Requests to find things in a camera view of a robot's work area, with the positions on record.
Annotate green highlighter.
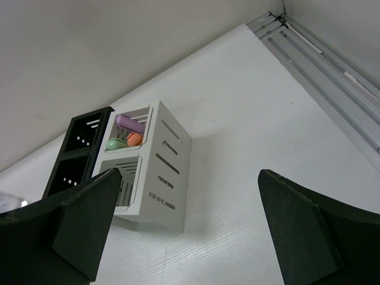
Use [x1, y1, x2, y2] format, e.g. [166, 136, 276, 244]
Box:
[106, 138, 128, 151]

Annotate aluminium right rail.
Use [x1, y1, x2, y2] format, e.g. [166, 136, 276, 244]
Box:
[247, 12, 379, 152]

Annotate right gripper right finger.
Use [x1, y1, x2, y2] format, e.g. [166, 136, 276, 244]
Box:
[258, 169, 379, 284]

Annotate orange highlighter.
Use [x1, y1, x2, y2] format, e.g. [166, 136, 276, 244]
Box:
[126, 132, 144, 147]

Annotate white slotted container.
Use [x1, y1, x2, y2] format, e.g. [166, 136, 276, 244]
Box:
[92, 101, 191, 232]

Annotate black slotted container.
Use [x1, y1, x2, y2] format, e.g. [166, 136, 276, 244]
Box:
[42, 106, 115, 198]

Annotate clear bottle blue cap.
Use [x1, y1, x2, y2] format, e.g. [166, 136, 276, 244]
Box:
[0, 192, 29, 214]

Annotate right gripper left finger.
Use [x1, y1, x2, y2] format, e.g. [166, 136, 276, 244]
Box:
[1, 169, 122, 282]

